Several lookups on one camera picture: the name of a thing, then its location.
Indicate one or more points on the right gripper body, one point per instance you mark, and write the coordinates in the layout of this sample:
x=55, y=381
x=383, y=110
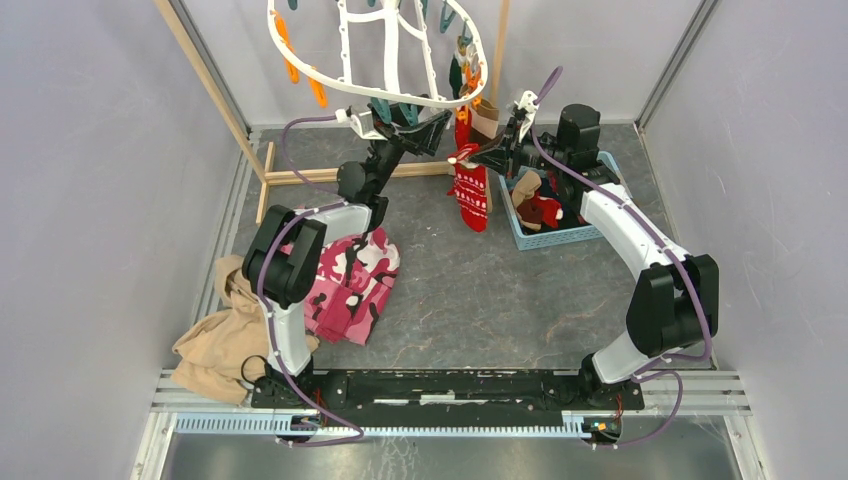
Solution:
x=522, y=154

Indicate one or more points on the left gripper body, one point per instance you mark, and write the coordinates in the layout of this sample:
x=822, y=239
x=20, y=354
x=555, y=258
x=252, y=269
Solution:
x=391, y=149

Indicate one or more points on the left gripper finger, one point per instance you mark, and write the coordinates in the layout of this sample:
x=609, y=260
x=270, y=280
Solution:
x=434, y=125
x=420, y=145

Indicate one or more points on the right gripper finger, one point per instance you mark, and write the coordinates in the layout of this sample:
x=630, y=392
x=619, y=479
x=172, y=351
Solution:
x=497, y=160
x=501, y=146

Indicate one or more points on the tan brown striped sock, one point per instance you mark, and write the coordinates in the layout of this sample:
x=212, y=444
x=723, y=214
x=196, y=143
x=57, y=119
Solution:
x=484, y=122

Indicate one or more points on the teal clothespin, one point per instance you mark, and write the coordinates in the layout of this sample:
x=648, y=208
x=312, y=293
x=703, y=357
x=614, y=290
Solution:
x=410, y=113
x=382, y=108

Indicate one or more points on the orange clothespin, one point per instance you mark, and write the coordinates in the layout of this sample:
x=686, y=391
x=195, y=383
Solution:
x=281, y=28
x=472, y=76

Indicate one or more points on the white clip hanger frame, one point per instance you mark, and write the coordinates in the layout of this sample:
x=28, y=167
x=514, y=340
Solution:
x=399, y=51

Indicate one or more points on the red white patterned sock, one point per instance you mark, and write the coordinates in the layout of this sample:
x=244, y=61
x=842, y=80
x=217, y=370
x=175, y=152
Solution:
x=462, y=127

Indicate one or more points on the green sock with yellow cuff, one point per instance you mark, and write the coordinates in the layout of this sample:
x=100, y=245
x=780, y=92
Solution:
x=455, y=77

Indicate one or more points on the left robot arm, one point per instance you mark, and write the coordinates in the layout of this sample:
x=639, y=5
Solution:
x=283, y=259

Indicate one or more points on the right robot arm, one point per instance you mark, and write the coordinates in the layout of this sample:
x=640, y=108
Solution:
x=673, y=312

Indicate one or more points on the brown tan socks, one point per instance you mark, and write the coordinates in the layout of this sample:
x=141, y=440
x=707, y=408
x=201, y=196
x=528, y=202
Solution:
x=536, y=208

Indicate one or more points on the wooden hanger stand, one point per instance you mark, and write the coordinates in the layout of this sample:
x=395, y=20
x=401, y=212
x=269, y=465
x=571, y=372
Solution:
x=398, y=122

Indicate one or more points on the light blue plastic basket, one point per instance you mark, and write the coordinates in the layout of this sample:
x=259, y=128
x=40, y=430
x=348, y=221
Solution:
x=525, y=242

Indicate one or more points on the pink camouflage cloth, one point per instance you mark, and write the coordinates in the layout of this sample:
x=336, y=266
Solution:
x=354, y=281

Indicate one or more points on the beige cloth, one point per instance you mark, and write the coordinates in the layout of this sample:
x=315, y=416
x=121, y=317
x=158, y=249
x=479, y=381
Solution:
x=225, y=351

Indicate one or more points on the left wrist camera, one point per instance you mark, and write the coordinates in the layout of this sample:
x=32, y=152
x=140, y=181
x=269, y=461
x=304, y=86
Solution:
x=362, y=121

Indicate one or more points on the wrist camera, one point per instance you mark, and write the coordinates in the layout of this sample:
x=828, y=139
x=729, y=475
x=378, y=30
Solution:
x=362, y=121
x=525, y=106

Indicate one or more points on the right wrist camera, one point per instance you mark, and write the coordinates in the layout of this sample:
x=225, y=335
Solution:
x=525, y=106

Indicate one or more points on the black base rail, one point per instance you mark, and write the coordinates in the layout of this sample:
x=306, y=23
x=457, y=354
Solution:
x=464, y=398

